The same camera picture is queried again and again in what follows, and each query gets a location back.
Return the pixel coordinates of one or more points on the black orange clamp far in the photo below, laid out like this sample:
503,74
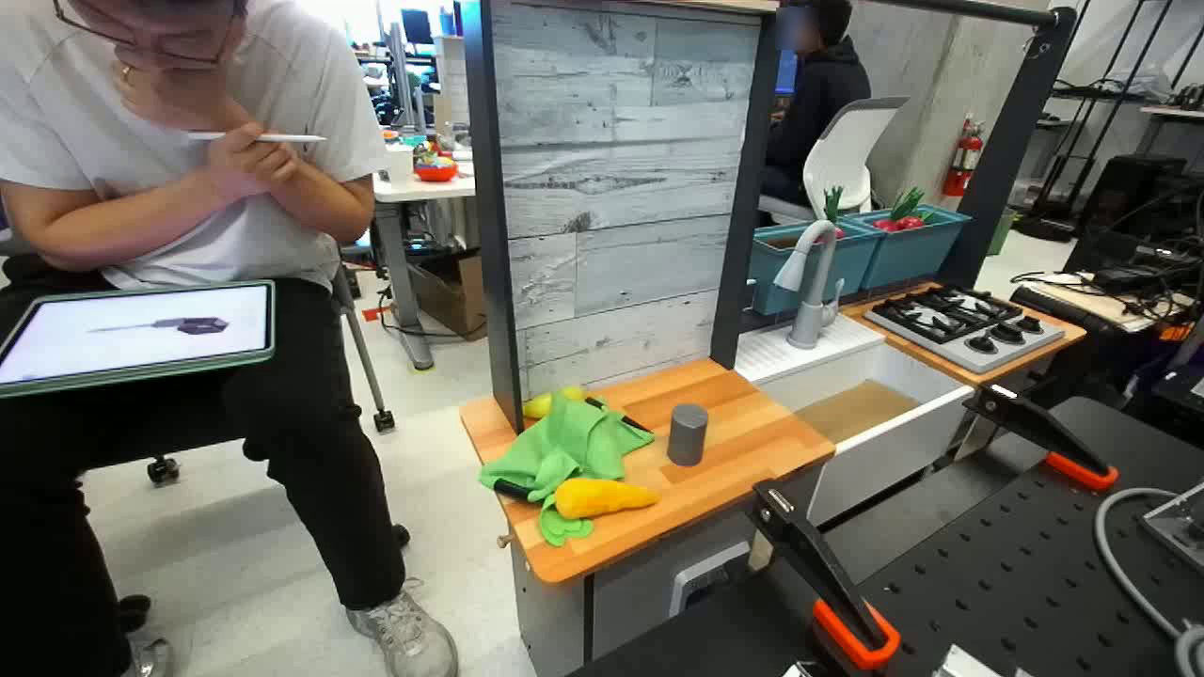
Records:
1062,451

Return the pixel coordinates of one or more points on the black orange clamp near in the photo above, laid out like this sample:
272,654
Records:
841,613

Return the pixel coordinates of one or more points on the black orange clamp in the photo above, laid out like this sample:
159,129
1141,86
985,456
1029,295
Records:
841,613
1062,451

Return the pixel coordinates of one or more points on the white toy sink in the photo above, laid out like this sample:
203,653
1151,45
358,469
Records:
884,410

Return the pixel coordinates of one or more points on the red bowl on table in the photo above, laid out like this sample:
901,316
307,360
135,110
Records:
439,172

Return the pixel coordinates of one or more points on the tablet computer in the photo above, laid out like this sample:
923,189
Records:
118,337

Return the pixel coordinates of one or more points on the white chair back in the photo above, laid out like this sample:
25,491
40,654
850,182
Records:
841,157

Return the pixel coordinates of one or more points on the green towel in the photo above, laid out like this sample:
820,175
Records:
578,436

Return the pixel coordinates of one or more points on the yellow ball under towel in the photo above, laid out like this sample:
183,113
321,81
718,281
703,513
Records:
535,409

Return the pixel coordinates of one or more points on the grey cylinder cup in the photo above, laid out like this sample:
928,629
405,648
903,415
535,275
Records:
684,433

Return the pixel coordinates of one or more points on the toy gas stove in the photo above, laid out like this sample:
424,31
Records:
965,328

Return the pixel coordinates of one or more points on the cardboard box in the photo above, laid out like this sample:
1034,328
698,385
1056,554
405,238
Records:
450,288

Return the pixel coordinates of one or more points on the person in black background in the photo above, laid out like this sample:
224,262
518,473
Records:
830,78

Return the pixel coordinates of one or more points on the right teal planter box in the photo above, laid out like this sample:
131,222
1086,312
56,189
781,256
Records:
910,253

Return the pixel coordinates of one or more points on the white background table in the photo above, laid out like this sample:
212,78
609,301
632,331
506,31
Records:
416,219

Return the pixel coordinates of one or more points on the black vertical frame post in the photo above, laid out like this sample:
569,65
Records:
747,194

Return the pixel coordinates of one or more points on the yellow plush toy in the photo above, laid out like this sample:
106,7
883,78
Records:
587,498

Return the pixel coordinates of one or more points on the red fire extinguisher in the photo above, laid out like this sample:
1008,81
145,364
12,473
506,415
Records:
965,159

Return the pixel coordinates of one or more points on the grey toy faucet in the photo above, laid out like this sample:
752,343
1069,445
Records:
805,273

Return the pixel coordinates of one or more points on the wooden counter top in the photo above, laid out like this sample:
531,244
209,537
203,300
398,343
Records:
750,436

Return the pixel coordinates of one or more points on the grey wood back panel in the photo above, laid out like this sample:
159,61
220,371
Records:
622,138

